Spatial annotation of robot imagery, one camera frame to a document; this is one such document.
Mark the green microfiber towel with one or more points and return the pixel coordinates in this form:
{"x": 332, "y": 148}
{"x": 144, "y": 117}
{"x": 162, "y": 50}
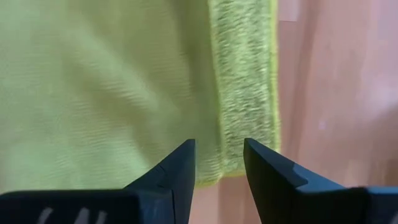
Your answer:
{"x": 109, "y": 93}

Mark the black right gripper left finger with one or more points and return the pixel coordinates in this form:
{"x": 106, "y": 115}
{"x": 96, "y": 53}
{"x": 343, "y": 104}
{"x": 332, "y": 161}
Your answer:
{"x": 161, "y": 199}

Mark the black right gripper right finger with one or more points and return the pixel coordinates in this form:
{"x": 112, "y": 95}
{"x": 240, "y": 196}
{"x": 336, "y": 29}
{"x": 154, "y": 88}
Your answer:
{"x": 280, "y": 199}

